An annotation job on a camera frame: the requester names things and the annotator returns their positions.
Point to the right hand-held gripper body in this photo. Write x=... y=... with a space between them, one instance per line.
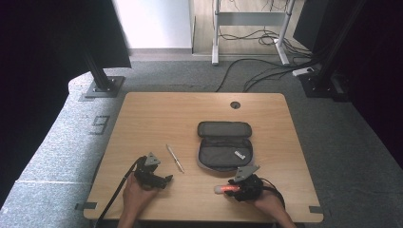
x=250 y=186

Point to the orange capped pink highlighter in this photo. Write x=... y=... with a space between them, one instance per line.
x=225 y=189

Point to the white power strip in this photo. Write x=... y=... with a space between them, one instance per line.
x=302 y=71

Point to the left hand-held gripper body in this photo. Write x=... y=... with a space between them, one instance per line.
x=149 y=175

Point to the black curtain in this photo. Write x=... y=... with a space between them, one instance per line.
x=47 y=63
x=374 y=63

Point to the white desk frame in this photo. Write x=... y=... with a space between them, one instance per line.
x=250 y=19

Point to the black metal stand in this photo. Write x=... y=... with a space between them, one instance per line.
x=103 y=79
x=326 y=69

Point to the person's right hand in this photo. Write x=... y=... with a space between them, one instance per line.
x=269 y=204

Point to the person's left hand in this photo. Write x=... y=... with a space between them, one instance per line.
x=136 y=198

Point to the silver pen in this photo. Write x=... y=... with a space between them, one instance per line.
x=175 y=158

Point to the grey pencil case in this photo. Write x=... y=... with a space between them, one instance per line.
x=225 y=147

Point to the grey tape strip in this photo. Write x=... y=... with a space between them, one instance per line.
x=316 y=209
x=85 y=206

